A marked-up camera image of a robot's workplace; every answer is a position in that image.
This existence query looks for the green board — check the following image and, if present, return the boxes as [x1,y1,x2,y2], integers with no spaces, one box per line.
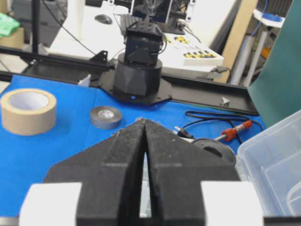
[247,0,301,128]

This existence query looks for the beige packing tape roll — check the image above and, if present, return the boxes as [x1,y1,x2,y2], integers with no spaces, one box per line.
[0,89,57,136]

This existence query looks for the green plastic bag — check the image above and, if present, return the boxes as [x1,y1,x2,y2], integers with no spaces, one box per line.
[0,13,20,38]

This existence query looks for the red handled screwdriver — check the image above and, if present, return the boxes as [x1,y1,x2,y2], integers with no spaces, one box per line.
[215,121,253,142]

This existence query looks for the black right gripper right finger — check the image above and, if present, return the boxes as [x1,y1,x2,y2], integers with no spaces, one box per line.
[144,120,240,226]

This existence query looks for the clear plastic storage box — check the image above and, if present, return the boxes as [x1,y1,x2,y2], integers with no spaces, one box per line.
[237,111,301,217]

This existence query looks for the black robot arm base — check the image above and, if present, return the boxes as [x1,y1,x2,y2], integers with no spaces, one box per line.
[112,21,164,104]

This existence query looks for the black round disc object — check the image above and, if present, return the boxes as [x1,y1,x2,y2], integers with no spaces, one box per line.
[192,138,237,166]

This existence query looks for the black computer mouse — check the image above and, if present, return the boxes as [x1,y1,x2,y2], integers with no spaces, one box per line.
[95,14,112,24]

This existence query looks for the blue table mat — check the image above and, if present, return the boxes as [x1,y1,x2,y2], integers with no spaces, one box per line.
[0,74,267,217]

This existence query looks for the white box with yellow parts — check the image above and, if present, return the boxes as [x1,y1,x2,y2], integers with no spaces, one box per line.
[161,34,224,66]

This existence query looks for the black aluminium frame rail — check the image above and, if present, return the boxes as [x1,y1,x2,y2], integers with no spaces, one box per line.
[0,47,258,116]

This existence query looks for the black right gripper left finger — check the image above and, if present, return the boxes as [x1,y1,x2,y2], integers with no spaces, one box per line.
[44,120,145,226]

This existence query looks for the grey electrical tape roll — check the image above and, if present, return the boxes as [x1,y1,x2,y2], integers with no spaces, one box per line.
[90,106,123,129]

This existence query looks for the black cable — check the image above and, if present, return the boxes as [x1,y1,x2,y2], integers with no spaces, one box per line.
[174,110,264,144]

